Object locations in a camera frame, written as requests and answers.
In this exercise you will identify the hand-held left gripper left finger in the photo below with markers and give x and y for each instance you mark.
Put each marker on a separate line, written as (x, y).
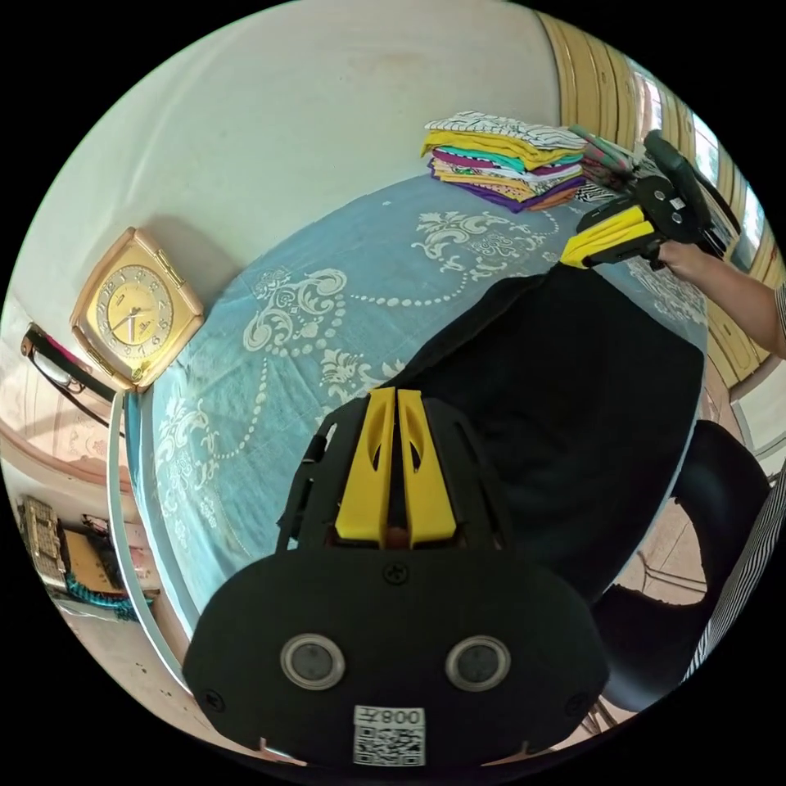
(363, 485)

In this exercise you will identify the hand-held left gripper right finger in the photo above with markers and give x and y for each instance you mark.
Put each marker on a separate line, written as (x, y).
(430, 491)

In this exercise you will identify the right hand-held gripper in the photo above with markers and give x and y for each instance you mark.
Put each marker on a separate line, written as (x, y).
(668, 205)

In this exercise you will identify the black short sleeve shirt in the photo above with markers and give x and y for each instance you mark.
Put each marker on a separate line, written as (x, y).
(552, 399)

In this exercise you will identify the person's right forearm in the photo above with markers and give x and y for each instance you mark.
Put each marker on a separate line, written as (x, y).
(746, 301)

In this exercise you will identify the person's right hand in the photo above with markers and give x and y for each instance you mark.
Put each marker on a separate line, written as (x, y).
(688, 261)

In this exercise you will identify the pile of clothes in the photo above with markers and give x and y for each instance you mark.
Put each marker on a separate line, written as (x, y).
(516, 163)

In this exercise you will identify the wooden framed window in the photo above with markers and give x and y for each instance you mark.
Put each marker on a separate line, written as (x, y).
(746, 215)

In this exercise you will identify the bed with blue printed sheet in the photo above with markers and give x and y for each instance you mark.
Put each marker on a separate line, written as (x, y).
(270, 374)

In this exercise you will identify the black chair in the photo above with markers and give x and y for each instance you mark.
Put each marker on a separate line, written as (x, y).
(718, 491)

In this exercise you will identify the gold square clock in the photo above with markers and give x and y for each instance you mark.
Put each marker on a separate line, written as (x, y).
(132, 310)

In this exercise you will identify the cluttered shelf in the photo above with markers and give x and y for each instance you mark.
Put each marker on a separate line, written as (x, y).
(67, 552)

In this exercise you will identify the person's body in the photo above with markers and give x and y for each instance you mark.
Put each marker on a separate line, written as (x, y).
(746, 583)

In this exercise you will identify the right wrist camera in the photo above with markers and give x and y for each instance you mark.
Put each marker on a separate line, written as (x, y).
(688, 169)

